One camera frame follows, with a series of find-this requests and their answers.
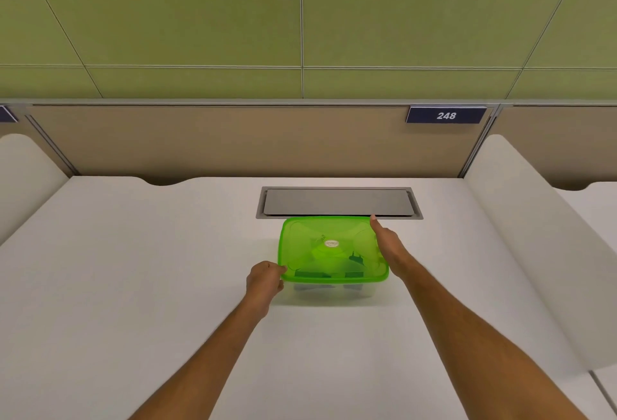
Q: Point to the dark blue number sign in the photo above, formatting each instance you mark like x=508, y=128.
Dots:
x=6, y=114
x=446, y=115

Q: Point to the person's left forearm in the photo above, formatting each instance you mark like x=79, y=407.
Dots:
x=207, y=366

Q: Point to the person's right forearm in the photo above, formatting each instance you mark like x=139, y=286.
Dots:
x=477, y=347

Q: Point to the white curved desk divider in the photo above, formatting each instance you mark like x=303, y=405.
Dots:
x=24, y=178
x=535, y=241

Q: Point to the green translucent container lid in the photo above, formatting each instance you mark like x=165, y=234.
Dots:
x=318, y=251

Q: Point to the person's right hand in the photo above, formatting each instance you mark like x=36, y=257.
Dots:
x=393, y=251

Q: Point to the person's left fingers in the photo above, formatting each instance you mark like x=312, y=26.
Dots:
x=277, y=272

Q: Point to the person's left hand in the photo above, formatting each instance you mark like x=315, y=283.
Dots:
x=262, y=284

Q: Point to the beige desk partition panel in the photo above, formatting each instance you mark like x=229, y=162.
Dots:
x=241, y=145
x=564, y=145

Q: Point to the clear plastic storage container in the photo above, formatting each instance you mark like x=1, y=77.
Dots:
x=332, y=289

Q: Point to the white oval sticker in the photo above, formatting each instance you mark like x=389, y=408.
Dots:
x=331, y=243

